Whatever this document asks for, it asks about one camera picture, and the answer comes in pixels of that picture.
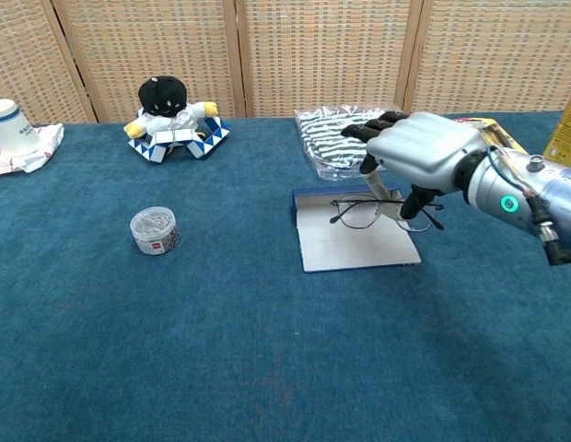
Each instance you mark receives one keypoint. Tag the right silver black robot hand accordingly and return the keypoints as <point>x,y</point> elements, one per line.
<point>423,143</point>

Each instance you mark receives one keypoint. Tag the black frame eyeglasses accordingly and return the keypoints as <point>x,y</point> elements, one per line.
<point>359,214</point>

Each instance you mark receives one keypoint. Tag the blue glasses case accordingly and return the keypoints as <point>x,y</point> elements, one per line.
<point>350,244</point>

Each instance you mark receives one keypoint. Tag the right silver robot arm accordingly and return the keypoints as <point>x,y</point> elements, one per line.
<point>559,193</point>

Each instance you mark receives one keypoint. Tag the razor in yellow blister pack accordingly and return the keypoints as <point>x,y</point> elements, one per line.
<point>495,125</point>

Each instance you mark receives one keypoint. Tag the striped cloth in plastic bag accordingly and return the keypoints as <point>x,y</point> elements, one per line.
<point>327,147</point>

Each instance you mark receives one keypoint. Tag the woven wooden folding screen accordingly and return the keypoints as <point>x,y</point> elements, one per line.
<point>313,55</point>

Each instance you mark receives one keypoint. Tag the yellow tea bottle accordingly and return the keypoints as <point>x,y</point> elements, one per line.
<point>566,138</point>

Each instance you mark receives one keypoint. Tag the blue white snake puzzle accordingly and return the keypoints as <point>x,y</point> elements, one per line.
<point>175,135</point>

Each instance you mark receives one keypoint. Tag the black head plush doll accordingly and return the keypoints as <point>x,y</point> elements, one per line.
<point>163,94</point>

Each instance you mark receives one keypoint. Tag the blue table cover cloth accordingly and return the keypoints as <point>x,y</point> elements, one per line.
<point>221,331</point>

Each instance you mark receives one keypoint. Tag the clear jar of paper clips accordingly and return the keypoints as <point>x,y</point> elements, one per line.
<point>154,230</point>

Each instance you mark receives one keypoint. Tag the white red tissue pack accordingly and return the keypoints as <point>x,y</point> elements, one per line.
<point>48,138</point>

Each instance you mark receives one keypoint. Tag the white bottle with blue band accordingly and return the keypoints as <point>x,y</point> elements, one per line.
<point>11,129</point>

